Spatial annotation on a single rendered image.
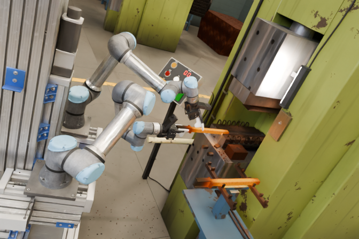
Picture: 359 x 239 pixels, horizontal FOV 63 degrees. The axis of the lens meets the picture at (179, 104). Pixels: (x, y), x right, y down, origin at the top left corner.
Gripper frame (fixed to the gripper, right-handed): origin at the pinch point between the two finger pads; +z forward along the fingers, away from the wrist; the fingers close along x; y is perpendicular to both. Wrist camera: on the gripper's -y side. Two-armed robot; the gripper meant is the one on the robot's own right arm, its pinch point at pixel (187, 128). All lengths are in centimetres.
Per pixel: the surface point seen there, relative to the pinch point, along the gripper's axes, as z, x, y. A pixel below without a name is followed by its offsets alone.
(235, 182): 8.4, 47.6, -0.1
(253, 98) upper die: 32.5, 7.7, -31.8
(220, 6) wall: 514, -801, 2
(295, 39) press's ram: 34, 13, -74
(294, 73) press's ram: 46, 14, -56
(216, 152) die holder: 21.7, 11.1, 10.1
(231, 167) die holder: 29.6, 22.0, 13.3
